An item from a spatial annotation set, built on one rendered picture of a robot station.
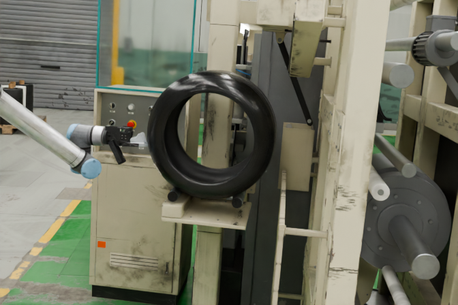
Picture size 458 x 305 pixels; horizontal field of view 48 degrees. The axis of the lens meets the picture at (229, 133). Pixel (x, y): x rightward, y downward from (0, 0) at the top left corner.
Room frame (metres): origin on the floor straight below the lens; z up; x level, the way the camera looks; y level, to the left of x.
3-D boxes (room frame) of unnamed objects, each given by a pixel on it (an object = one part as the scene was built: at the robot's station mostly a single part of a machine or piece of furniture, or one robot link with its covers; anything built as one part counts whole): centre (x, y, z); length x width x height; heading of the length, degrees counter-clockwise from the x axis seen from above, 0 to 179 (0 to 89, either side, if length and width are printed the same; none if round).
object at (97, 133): (2.29, 0.58, 1.12); 0.10 x 0.05 x 0.09; 174
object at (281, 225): (2.04, -0.24, 0.65); 0.90 x 0.02 x 0.70; 174
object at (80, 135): (2.30, 0.66, 1.11); 0.12 x 0.09 x 0.10; 84
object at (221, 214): (2.31, 0.07, 0.80); 0.37 x 0.36 x 0.02; 84
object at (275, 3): (2.15, -0.22, 1.71); 0.61 x 0.25 x 0.15; 174
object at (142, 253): (3.08, 0.49, 0.63); 0.56 x 0.41 x 1.27; 84
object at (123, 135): (2.28, 0.49, 1.12); 0.12 x 0.08 x 0.09; 84
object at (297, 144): (2.49, -0.33, 1.05); 0.20 x 0.15 x 0.30; 174
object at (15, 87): (8.32, 3.50, 0.38); 1.20 x 0.80 x 0.76; 12
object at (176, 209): (2.32, 0.21, 0.84); 0.36 x 0.09 x 0.06; 174
